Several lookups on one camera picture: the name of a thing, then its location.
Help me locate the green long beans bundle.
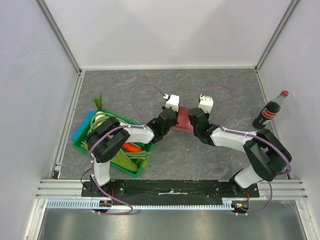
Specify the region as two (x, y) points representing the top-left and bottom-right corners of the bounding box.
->
(80, 111), (114, 151)

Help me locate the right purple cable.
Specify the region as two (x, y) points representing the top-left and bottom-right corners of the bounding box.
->
(201, 84), (293, 217)

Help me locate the green plastic basket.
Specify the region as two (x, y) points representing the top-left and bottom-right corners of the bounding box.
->
(71, 110), (155, 177)

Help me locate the orange carrot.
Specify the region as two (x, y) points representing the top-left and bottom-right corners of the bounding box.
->
(122, 142), (142, 153)

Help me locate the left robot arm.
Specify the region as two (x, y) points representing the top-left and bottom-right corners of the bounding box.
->
(86, 106), (179, 187)

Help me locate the green leafy vegetable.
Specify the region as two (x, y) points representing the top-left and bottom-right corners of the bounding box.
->
(111, 143), (151, 172)

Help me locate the cola glass bottle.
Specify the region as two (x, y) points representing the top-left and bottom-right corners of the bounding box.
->
(252, 90), (289, 130)

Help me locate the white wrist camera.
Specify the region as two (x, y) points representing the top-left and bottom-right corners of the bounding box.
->
(197, 94), (214, 114)
(163, 94), (180, 113)

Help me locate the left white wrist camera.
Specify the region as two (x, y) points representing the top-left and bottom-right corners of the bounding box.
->
(163, 94), (180, 113)

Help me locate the blue flat board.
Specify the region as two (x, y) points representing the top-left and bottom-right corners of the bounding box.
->
(70, 110), (96, 141)

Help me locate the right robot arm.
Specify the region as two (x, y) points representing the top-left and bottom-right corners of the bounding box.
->
(187, 107), (292, 189)

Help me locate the pink paper box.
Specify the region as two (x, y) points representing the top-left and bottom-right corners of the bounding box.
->
(173, 106), (194, 133)

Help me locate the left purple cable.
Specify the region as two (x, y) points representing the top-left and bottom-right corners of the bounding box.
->
(88, 83), (167, 215)

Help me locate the grey cable duct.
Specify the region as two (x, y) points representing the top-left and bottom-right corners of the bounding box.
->
(46, 199), (235, 211)

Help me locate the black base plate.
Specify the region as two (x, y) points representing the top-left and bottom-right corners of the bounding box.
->
(81, 178), (261, 206)

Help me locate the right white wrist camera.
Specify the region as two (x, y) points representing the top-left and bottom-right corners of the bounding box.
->
(197, 94), (214, 114)

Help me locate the purple cable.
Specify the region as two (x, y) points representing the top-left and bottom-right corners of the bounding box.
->
(88, 83), (167, 215)
(201, 84), (293, 217)

